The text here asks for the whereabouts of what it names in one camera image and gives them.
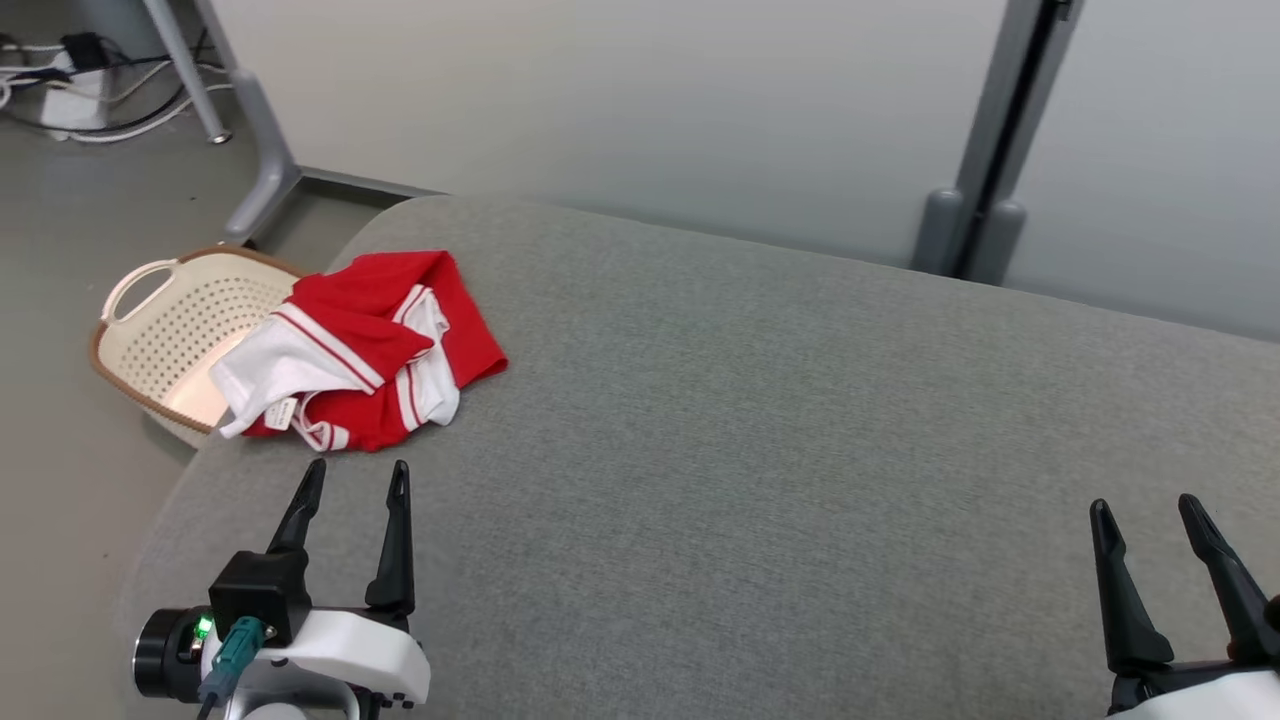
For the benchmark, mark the grey fabric sofa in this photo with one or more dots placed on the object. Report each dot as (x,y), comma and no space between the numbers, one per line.
(750,450)

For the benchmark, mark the black power adapter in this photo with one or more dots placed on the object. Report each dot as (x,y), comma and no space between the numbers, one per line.
(85,50)

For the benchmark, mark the red and white shirt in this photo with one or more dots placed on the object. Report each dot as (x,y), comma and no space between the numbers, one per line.
(360,330)

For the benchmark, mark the teal left camera connector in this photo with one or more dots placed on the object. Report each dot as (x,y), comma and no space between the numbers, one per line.
(235,655)

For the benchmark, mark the cream perforated laundry basket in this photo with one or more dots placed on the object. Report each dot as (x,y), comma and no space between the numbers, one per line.
(180,330)

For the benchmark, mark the thin grey table leg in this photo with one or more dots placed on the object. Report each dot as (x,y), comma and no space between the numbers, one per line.
(190,80)

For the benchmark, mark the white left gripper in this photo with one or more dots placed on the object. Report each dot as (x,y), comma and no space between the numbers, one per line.
(360,650)

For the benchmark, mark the grey partition post with foot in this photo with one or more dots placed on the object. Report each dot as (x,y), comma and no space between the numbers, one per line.
(1000,235)
(262,160)
(945,220)

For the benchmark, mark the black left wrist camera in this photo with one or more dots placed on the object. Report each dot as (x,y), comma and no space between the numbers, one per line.
(260,595)

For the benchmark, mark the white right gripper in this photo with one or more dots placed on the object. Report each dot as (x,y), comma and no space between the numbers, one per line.
(1210,695)

